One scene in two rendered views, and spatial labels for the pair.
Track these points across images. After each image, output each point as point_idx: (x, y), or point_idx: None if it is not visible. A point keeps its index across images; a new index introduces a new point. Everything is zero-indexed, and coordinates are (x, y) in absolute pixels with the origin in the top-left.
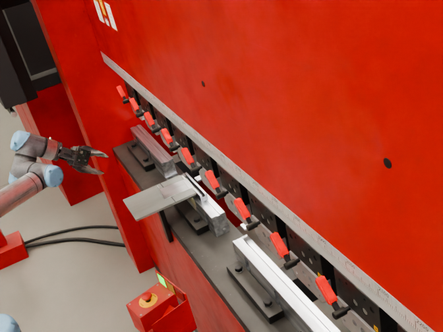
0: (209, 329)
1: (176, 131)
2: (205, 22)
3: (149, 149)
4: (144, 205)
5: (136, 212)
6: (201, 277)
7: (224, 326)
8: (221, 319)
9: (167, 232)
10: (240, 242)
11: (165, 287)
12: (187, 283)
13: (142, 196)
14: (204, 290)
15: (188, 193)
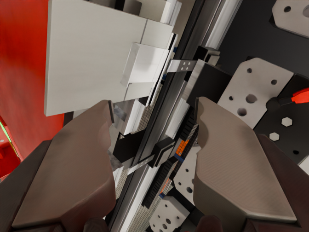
0: (4, 39)
1: None
2: None
3: None
4: (86, 75)
5: (60, 91)
6: (54, 128)
7: (33, 132)
8: (37, 134)
9: None
10: (114, 175)
11: (1, 126)
12: (19, 3)
13: (100, 34)
14: (44, 114)
15: (144, 90)
